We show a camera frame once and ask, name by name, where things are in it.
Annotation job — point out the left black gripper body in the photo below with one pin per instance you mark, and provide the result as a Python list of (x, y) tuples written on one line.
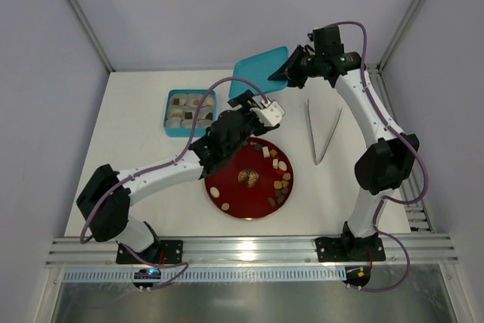
[(249, 110)]

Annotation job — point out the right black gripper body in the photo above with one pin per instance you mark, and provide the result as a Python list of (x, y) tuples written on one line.
[(295, 67)]

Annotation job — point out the teal box lid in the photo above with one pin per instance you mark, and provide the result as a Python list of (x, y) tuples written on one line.
[(258, 68)]

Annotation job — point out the teal chocolate box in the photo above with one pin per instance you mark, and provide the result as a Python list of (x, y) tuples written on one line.
[(184, 107)]

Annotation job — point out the metal tongs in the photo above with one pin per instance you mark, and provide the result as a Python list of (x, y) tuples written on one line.
[(321, 128)]

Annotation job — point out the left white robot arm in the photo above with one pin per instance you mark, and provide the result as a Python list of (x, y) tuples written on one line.
[(106, 199)]

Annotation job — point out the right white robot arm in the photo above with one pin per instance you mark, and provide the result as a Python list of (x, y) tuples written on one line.
[(390, 153)]

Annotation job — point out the cream rectangular chocolate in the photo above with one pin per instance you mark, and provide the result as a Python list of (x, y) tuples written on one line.
[(266, 152)]

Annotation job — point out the white oval chocolate right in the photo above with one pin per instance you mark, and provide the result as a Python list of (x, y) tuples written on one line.
[(282, 165)]

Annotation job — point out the white oval chocolate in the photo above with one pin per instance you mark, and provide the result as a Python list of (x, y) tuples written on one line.
[(282, 165), (214, 192)]

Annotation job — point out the brown striped chocolate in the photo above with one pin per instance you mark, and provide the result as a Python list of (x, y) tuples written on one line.
[(271, 202)]

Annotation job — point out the round red lacquer tray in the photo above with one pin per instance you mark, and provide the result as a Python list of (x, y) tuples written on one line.
[(249, 179)]

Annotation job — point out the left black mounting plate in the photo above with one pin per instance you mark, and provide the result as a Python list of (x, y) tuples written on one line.
[(160, 252)]

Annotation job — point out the black mounting plate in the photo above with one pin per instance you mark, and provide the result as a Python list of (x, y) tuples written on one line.
[(160, 252), (333, 250)]

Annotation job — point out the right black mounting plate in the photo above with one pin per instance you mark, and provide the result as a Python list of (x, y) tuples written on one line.
[(333, 250)]

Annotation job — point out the white slotted cable duct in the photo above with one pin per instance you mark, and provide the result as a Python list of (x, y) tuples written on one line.
[(207, 274)]

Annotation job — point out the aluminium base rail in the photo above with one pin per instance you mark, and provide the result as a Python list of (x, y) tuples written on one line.
[(422, 249)]

